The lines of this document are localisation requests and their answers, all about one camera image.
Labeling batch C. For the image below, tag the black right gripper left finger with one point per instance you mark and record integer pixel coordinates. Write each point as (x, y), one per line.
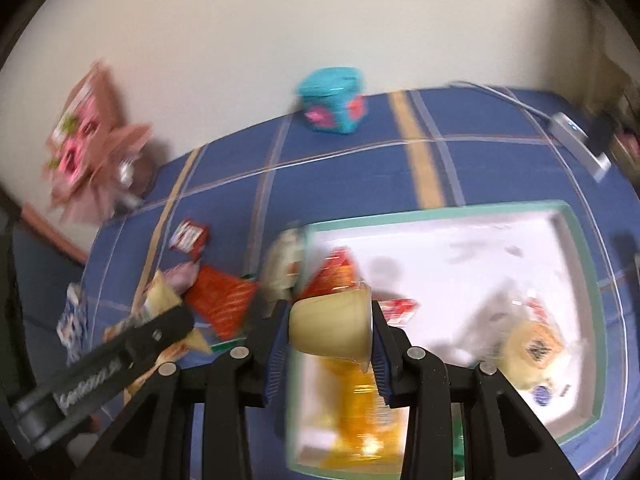
(152, 437)

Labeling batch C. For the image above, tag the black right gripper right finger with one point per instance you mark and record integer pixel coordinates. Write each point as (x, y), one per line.
(502, 437)

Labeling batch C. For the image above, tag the yellow pudding cup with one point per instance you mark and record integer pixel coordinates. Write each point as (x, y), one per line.
(337, 326)

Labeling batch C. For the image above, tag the red popcorn snack bag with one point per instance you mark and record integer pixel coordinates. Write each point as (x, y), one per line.
(339, 272)

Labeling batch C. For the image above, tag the blue white tissue pack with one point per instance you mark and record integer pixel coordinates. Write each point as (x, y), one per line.
(73, 324)

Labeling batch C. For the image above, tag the yellow bun in clear wrapper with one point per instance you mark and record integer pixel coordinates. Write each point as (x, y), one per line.
(535, 357)

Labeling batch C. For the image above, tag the yellow orange snack bag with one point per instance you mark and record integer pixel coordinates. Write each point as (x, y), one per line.
(368, 431)

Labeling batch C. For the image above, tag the white tray with teal rim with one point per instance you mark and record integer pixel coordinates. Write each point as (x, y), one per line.
(464, 266)

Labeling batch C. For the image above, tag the red orange patterned snack bar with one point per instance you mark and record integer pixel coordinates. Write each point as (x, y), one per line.
(221, 299)

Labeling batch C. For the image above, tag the pink purple snack packet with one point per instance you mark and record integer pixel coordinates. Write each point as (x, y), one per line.
(182, 276)

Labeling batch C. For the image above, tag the grey white snack packet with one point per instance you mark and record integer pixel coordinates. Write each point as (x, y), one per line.
(281, 266)

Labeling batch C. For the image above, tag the blue plaid tablecloth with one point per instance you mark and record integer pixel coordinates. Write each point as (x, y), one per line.
(249, 186)

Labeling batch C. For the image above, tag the dark red small snack packet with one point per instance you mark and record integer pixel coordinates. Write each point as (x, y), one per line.
(190, 238)

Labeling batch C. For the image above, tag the pink paper flower bouquet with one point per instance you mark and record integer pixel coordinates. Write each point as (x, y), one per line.
(97, 164)

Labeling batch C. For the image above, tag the white power strip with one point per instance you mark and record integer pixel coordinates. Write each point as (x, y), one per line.
(574, 139)

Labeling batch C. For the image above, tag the black power adapter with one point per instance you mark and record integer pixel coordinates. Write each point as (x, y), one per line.
(600, 133)

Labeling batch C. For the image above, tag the teal cube box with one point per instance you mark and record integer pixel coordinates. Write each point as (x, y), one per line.
(332, 99)

